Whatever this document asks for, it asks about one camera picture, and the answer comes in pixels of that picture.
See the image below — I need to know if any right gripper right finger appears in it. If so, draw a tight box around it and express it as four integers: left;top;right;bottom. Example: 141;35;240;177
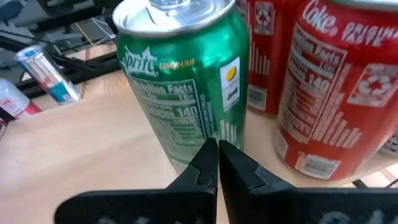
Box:
219;139;398;224

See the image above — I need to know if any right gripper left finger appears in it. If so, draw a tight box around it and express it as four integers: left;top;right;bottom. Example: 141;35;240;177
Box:
54;138;218;224

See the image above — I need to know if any silver Diet Coke can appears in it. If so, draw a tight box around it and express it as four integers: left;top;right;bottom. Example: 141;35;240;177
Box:
377;132;398;158

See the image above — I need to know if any red Coca-Cola can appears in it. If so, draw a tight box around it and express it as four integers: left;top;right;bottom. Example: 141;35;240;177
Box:
273;0;398;181
236;0;304;118

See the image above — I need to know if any green Sprite can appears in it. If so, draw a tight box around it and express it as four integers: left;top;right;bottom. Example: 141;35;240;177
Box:
112;0;250;174

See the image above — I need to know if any tall can with blue tab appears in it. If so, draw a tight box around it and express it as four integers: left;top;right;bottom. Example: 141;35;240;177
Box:
14;45;82;106

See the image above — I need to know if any wooden shelf with black frame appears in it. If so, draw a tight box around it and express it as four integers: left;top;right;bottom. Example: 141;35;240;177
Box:
0;70;398;224

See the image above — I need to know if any black aluminium table frame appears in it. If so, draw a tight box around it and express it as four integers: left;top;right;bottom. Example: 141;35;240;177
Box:
0;0;124;99

